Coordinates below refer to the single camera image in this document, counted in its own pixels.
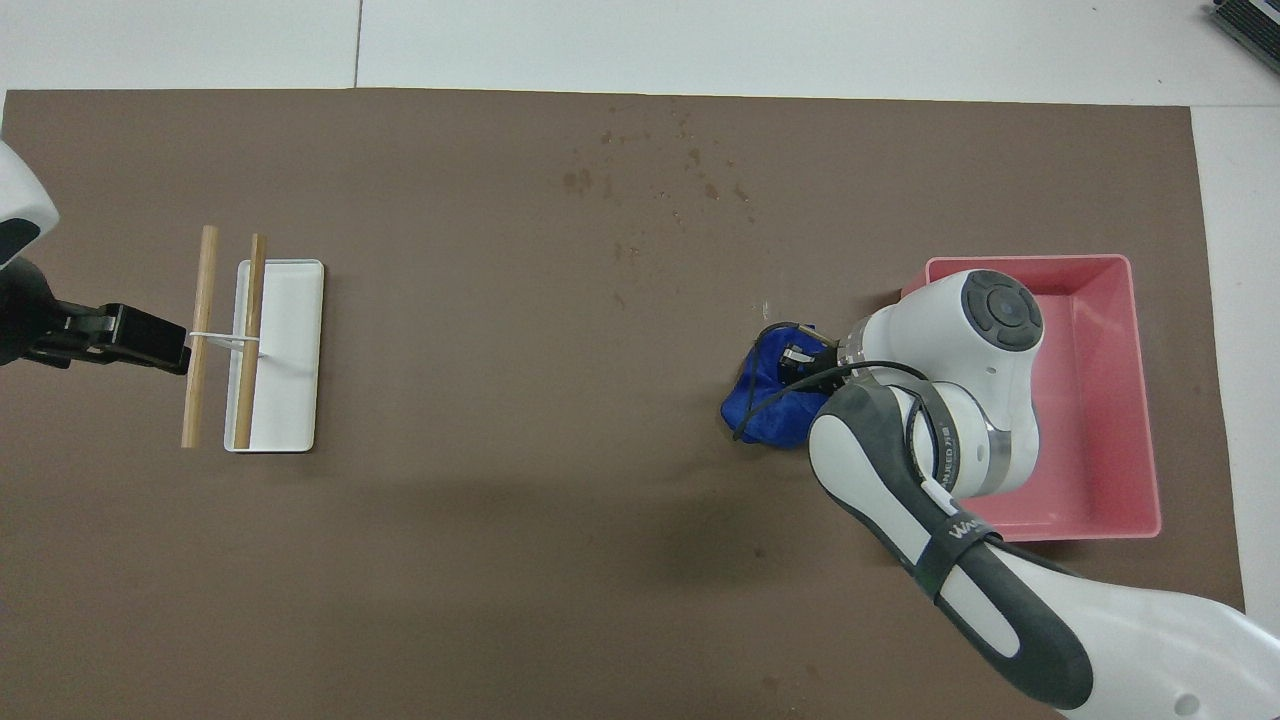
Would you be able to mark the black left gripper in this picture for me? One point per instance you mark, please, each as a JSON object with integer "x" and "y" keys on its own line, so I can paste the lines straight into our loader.
{"x": 80, "y": 332}

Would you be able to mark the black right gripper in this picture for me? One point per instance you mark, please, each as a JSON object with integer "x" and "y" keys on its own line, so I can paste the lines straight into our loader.
{"x": 828, "y": 365}

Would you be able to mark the blue towel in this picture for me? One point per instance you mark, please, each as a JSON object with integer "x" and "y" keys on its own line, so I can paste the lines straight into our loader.
{"x": 765, "y": 415}

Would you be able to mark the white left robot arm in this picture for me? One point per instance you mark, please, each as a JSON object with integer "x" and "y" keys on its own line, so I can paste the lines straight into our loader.
{"x": 20, "y": 200}

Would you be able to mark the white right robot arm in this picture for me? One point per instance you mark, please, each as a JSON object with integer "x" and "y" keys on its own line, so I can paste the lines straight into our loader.
{"x": 930, "y": 330}

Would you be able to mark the white towel rack base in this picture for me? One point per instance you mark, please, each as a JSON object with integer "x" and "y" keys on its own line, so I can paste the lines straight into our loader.
{"x": 290, "y": 380}

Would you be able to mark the long pale wooden rod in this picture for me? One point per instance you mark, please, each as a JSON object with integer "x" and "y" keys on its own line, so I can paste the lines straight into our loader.
{"x": 205, "y": 280}

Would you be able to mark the short darker wooden rod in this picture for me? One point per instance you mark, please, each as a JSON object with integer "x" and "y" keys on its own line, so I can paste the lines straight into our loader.
{"x": 252, "y": 290}

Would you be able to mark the pink plastic bin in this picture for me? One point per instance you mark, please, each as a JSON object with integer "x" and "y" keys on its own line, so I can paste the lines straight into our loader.
{"x": 1100, "y": 420}

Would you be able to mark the brown table mat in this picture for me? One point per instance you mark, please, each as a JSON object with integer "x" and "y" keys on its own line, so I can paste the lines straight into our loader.
{"x": 500, "y": 500}

